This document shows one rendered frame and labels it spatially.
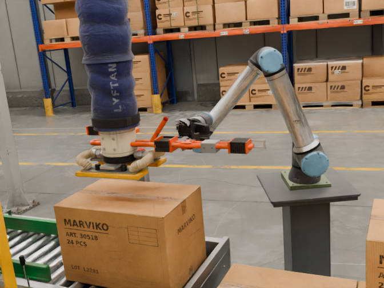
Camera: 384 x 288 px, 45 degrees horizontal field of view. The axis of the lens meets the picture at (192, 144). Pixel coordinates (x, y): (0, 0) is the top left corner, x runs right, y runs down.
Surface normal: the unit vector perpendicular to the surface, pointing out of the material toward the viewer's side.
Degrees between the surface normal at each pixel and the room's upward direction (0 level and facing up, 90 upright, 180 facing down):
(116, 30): 76
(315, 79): 90
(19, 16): 90
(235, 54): 90
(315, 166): 98
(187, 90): 90
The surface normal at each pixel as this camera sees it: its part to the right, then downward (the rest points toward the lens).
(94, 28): -0.28, 0.00
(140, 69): -0.29, 0.31
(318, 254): 0.03, 0.25
